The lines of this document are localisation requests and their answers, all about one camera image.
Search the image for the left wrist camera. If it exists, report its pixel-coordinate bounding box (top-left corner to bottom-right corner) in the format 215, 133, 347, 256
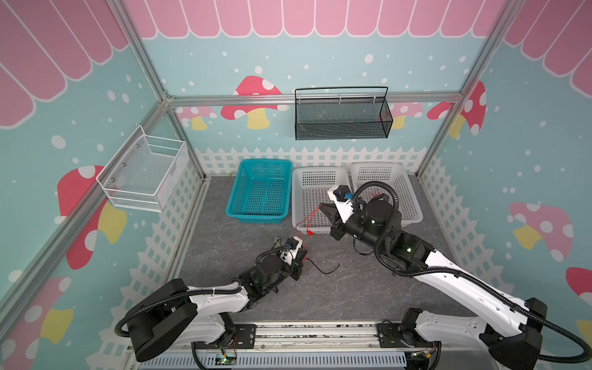
282, 236, 304, 264

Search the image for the black cable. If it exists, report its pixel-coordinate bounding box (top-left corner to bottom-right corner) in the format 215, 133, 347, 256
304, 256, 341, 275

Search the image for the white plastic basket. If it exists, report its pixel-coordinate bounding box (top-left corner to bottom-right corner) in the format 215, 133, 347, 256
291, 167, 352, 234
351, 162, 423, 228

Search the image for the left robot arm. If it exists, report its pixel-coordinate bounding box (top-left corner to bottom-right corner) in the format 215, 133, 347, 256
114, 237, 307, 362

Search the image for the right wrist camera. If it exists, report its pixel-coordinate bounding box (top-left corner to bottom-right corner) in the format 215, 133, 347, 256
327, 185, 354, 224

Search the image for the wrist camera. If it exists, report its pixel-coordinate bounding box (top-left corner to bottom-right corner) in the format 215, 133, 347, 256
327, 185, 354, 224
282, 236, 304, 264

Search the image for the middle white plastic basket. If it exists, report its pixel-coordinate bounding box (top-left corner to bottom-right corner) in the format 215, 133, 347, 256
291, 167, 352, 234

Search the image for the right white plastic basket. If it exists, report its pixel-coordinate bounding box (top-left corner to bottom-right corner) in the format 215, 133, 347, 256
351, 162, 423, 228

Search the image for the teal plastic basket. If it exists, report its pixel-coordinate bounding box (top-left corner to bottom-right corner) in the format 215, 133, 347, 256
226, 159, 293, 224

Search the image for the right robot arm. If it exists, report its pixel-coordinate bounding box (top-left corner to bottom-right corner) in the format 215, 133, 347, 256
319, 181, 591, 369

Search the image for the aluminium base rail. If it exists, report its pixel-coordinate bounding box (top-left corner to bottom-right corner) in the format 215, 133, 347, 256
138, 311, 502, 369

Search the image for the white wire mesh wall basket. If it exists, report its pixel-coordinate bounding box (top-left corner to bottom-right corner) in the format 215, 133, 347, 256
96, 126, 189, 213

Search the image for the black wire mesh wall basket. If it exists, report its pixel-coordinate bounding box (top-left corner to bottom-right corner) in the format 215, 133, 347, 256
294, 86, 393, 141

